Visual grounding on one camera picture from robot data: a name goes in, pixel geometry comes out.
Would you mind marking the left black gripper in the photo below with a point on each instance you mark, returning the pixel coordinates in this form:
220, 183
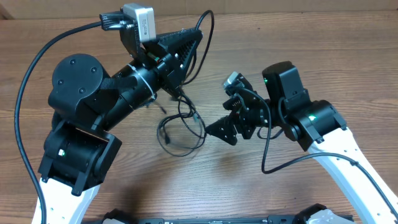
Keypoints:
159, 60

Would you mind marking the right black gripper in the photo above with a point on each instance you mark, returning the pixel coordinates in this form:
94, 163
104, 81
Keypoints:
227, 127

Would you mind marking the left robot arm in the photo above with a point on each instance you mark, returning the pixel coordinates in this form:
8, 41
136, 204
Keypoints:
88, 103

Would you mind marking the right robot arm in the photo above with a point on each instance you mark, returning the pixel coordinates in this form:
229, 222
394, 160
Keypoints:
316, 126

